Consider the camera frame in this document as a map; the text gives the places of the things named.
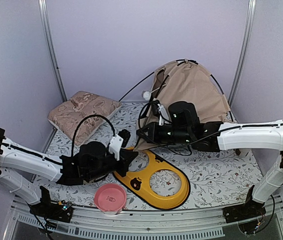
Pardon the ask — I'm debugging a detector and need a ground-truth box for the pink pet bowl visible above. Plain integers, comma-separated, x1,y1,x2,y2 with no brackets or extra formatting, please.
93,183,127,215

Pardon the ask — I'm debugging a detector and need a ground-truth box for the left metal frame post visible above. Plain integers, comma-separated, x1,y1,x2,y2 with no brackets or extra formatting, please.
38,0,68,102

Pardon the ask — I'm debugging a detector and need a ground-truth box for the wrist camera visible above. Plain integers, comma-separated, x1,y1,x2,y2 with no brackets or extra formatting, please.
151,100,170,126
108,129,131,161

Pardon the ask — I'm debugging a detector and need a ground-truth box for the black tent pole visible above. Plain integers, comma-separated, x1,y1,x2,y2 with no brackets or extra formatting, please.
133,74,170,151
118,58,240,156

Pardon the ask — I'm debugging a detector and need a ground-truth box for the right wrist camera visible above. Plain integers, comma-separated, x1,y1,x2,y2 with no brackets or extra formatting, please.
151,100,170,126

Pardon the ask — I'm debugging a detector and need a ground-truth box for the right metal frame post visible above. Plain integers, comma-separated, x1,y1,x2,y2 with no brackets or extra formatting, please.
228,0,257,106

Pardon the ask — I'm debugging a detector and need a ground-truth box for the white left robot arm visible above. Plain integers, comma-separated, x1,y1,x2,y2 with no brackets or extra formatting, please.
0,128,139,217

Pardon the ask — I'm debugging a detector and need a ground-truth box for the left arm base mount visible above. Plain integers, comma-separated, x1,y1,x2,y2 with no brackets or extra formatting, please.
29,186,74,223

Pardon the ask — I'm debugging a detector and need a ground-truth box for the front aluminium rail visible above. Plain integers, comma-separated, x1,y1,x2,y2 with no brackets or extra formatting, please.
3,195,283,240

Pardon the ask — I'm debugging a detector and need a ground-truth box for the metal frame post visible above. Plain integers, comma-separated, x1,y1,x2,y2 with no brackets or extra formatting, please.
228,0,257,106
38,0,68,102

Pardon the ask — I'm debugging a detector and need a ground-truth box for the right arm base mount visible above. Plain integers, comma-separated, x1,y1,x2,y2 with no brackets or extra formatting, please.
222,185,266,235

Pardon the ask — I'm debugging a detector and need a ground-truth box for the yellow double bowl holder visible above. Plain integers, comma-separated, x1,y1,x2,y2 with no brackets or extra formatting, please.
113,150,191,210

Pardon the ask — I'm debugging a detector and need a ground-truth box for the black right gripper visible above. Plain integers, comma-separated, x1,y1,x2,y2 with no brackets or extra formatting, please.
138,120,193,144

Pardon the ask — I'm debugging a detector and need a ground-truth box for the brown patterned pillow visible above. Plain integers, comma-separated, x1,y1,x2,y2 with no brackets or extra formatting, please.
47,91,122,147

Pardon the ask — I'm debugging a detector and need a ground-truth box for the white pompom toy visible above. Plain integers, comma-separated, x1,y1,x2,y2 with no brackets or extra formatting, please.
142,91,152,101

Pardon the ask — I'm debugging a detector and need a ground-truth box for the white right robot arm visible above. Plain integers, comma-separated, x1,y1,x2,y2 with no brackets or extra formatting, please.
136,100,283,218

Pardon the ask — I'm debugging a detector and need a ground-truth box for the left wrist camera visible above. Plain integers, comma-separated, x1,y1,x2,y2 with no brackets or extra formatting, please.
108,129,131,161

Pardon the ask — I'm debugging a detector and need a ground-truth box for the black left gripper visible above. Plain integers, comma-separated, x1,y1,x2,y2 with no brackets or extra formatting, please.
86,150,139,183

